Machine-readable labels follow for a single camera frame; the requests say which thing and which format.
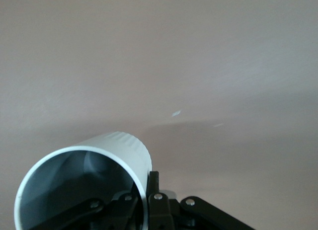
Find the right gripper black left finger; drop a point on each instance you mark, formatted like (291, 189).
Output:
(99, 215)

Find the brown table cover sheet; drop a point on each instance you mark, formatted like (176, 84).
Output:
(198, 53)

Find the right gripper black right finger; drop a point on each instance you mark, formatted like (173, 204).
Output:
(174, 217)

